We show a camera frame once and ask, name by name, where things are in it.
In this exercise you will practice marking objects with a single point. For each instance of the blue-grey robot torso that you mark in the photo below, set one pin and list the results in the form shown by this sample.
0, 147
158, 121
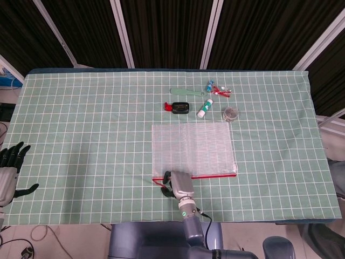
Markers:
148, 240

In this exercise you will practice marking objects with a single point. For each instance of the mint green plastic paddle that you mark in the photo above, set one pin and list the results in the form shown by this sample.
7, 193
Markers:
186, 92

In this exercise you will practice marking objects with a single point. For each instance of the blue white small packet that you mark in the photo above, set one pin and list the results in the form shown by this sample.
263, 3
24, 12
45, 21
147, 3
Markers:
210, 85

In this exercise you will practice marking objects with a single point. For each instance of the clear jar of paper clips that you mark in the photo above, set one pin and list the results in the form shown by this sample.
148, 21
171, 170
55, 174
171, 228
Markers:
230, 114

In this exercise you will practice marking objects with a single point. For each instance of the clear zip bag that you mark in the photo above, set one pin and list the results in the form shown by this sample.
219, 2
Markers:
194, 148

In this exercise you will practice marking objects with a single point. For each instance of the red tassel packet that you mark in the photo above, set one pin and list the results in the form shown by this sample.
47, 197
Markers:
222, 93

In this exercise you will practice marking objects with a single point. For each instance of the black bottle red cap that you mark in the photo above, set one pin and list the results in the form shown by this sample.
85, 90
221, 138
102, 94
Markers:
181, 108

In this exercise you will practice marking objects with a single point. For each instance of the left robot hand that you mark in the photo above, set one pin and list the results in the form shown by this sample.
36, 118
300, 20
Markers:
8, 183

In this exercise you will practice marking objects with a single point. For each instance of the white green glue stick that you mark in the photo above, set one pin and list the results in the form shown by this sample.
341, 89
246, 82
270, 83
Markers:
205, 108

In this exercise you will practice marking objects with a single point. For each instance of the blue white box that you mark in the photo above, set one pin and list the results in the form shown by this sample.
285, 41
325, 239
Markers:
9, 75

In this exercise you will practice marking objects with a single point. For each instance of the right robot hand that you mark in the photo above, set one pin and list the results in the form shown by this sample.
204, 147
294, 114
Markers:
182, 184

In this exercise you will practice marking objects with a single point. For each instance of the green white checked tablecloth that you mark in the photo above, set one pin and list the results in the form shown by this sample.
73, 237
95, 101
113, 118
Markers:
81, 162

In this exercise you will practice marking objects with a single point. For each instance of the white frame post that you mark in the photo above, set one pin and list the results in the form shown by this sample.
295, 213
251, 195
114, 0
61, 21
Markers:
320, 40
211, 35
122, 32
56, 35

